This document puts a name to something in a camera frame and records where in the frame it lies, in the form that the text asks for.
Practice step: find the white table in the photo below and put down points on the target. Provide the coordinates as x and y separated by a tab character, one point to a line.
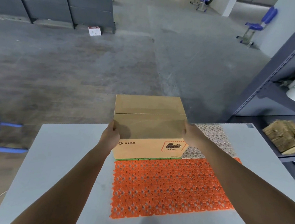
44	163

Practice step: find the grey metal shelf rack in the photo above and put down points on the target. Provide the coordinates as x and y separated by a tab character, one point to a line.
274	82

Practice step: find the person's left thumb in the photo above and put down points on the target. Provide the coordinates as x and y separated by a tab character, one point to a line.
115	126

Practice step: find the person's right forearm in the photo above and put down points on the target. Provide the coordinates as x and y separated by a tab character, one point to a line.
248	192

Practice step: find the person's left hand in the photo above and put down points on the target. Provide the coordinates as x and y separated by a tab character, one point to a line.
109	138

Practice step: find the person's right hand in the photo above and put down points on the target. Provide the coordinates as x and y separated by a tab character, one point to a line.
193	136

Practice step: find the small white red box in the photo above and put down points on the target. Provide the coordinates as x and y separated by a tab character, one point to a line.
94	31

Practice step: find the green plastic grid tile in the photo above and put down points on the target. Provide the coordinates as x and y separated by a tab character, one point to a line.
143	159

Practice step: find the person's left forearm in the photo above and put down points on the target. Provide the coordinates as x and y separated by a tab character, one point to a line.
65	188

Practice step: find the brown cardboard box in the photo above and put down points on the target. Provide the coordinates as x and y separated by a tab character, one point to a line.
148	127

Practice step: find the person's right thumb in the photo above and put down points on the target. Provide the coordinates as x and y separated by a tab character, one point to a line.
184	130

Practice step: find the dark grey cabinet row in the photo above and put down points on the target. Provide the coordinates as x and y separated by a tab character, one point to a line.
56	1

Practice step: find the grey plastic grid tile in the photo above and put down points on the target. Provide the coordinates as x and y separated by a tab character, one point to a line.
211	140

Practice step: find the orange plastic grid tile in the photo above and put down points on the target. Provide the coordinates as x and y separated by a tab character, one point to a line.
168	188

